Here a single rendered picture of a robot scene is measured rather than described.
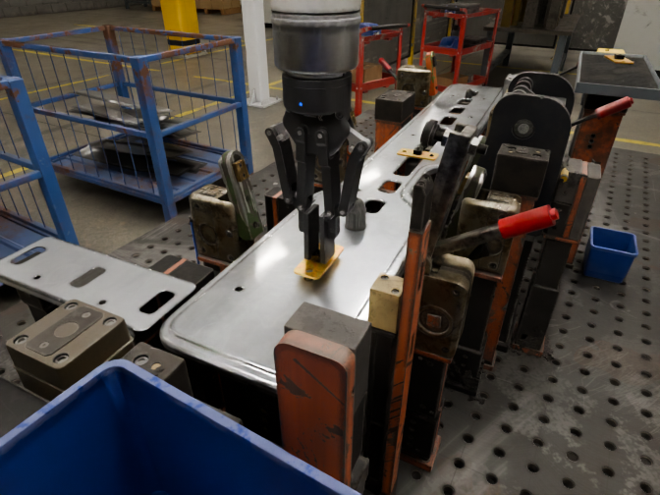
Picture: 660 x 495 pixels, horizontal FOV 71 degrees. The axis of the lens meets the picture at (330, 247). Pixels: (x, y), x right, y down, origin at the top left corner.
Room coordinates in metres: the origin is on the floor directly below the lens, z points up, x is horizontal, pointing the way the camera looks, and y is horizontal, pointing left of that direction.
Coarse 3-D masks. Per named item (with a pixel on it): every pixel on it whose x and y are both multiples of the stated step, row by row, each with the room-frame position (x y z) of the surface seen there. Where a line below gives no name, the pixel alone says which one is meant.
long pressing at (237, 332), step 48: (480, 96) 1.42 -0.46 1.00; (384, 144) 1.01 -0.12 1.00; (384, 192) 0.75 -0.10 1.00; (288, 240) 0.59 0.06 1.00; (336, 240) 0.59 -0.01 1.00; (384, 240) 0.59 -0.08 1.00; (288, 288) 0.47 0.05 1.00; (336, 288) 0.47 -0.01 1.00; (192, 336) 0.38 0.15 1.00; (240, 336) 0.38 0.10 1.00
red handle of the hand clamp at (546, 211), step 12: (516, 216) 0.42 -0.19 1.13; (528, 216) 0.41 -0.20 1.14; (540, 216) 0.40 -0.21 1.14; (552, 216) 0.40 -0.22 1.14; (480, 228) 0.44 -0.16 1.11; (492, 228) 0.42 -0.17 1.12; (504, 228) 0.41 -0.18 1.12; (516, 228) 0.41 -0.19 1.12; (528, 228) 0.40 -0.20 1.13; (540, 228) 0.40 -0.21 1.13; (444, 240) 0.45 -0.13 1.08; (456, 240) 0.44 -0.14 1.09; (468, 240) 0.43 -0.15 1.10; (480, 240) 0.42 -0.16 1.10; (492, 240) 0.42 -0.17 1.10; (444, 252) 0.44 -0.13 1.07
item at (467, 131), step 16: (432, 128) 0.45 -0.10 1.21; (464, 128) 0.46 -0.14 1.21; (432, 144) 0.46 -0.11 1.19; (448, 144) 0.44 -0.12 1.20; (464, 144) 0.43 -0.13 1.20; (480, 144) 0.44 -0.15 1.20; (448, 160) 0.43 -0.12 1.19; (464, 160) 0.43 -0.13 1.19; (448, 176) 0.43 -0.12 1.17; (448, 192) 0.43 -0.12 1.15; (432, 208) 0.44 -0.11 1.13; (448, 208) 0.44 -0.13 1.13; (432, 224) 0.44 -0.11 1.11; (432, 240) 0.44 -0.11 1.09
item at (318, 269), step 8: (336, 248) 0.54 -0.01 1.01; (312, 256) 0.51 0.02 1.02; (336, 256) 0.52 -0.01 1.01; (304, 264) 0.50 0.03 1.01; (312, 264) 0.50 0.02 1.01; (320, 264) 0.50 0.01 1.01; (328, 264) 0.50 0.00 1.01; (296, 272) 0.49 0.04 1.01; (304, 272) 0.49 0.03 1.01; (312, 272) 0.49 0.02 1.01; (320, 272) 0.49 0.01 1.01
